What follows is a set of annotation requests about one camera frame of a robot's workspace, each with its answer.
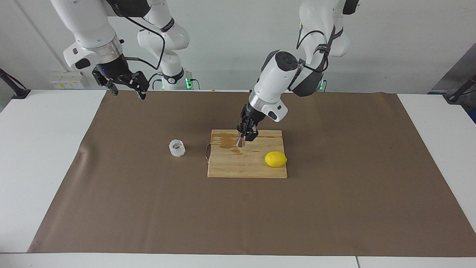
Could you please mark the wooden cutting board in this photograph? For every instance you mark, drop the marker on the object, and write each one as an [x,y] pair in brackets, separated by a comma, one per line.
[241,165]

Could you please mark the black camera stand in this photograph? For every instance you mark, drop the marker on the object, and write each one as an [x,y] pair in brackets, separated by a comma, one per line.
[16,91]
[455,96]

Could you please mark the steel double jigger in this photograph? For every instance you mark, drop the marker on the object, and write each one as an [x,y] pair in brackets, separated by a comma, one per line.
[241,143]

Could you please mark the brown paper table mat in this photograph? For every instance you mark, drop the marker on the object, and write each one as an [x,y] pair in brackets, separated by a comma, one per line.
[334,208]

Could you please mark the yellow lemon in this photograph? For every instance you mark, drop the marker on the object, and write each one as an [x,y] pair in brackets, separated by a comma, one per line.
[275,159]

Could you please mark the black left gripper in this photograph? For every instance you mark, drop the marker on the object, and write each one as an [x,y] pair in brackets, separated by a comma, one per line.
[252,118]

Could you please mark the clear faceted glass cup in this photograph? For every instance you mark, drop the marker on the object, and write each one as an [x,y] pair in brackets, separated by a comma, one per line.
[177,148]

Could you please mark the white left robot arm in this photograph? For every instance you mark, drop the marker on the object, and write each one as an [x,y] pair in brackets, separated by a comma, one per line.
[277,78]

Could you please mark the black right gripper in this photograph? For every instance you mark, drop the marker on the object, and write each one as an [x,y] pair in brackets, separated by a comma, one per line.
[113,69]

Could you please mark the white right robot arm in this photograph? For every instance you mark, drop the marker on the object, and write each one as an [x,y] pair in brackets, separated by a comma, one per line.
[93,26]

